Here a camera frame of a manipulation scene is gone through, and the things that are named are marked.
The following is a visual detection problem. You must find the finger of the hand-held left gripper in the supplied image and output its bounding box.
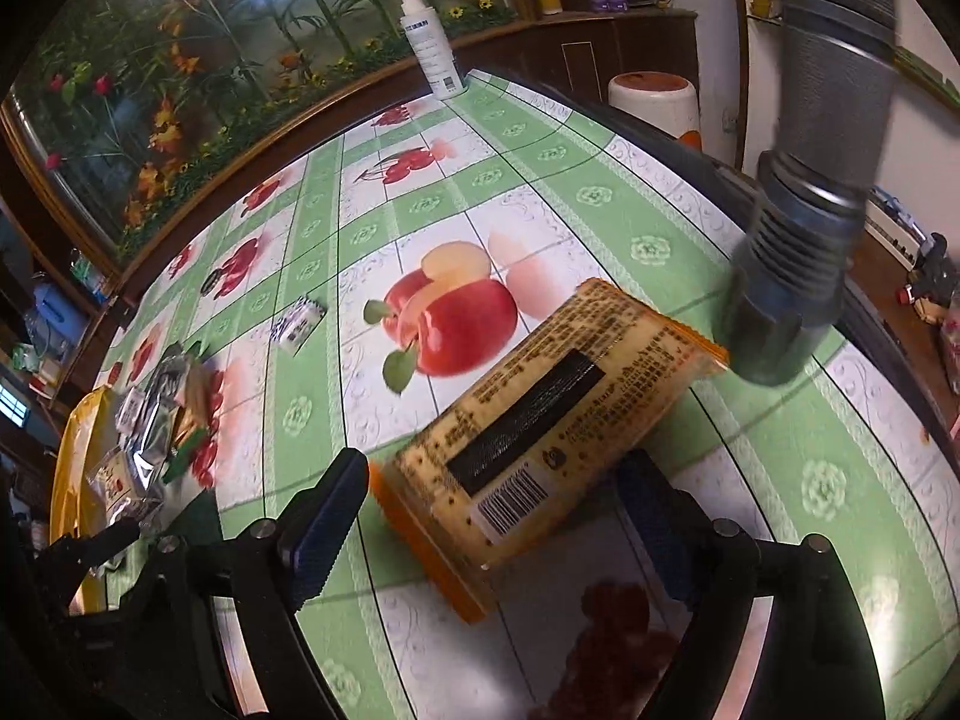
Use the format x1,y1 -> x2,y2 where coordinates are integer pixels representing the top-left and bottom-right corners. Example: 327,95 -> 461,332
34,516 -> 143,586

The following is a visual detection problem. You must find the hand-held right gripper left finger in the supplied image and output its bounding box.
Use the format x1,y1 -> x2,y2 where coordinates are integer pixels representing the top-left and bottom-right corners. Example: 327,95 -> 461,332
127,448 -> 370,720

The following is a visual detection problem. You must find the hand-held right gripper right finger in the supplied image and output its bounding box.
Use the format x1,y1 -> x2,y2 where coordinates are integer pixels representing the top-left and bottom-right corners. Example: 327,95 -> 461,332
616,450 -> 890,720

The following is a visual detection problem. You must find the yellow cardboard box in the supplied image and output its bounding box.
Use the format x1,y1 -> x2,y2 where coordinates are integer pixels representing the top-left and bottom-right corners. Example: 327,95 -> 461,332
49,384 -> 151,616

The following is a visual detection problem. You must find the orange cracker packet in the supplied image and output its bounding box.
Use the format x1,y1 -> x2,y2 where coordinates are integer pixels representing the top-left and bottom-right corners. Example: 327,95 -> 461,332
367,277 -> 732,623

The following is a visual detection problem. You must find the clear wrapped snack packet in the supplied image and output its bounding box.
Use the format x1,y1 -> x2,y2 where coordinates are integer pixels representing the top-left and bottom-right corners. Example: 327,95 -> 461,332
86,444 -> 147,522

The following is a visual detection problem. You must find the silver foil snack packet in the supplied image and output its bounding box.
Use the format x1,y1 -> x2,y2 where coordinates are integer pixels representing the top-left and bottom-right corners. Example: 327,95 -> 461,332
127,345 -> 196,492

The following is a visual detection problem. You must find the black-white candy packet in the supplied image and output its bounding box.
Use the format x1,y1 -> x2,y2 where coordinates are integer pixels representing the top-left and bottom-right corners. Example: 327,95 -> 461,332
271,298 -> 329,355

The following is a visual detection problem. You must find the blue plastic jug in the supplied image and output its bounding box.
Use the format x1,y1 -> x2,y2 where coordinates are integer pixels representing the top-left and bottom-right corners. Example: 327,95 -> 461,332
26,281 -> 91,346

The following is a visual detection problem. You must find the fruit print green tablecloth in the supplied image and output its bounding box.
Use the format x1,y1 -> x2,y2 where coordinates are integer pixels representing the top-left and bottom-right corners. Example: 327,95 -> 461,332
90,67 -> 960,720

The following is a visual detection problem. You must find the grey ribbed tube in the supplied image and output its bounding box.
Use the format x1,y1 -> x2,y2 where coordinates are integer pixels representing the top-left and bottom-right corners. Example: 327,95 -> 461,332
716,0 -> 901,389

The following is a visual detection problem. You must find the white orange-lid bin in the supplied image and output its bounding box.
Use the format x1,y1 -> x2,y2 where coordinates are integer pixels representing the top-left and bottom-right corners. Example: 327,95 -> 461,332
607,71 -> 702,151

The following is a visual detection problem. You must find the framed flower painting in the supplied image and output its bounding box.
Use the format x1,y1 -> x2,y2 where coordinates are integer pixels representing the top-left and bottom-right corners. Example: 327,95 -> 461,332
0,0 -> 537,271

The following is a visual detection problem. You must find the brown wooden cabinet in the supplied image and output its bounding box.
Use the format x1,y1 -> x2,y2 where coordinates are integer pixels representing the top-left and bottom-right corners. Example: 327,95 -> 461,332
525,7 -> 706,117

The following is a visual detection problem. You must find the white spray bottle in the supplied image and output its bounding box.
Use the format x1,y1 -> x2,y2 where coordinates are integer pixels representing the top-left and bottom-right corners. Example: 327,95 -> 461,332
397,0 -> 467,100

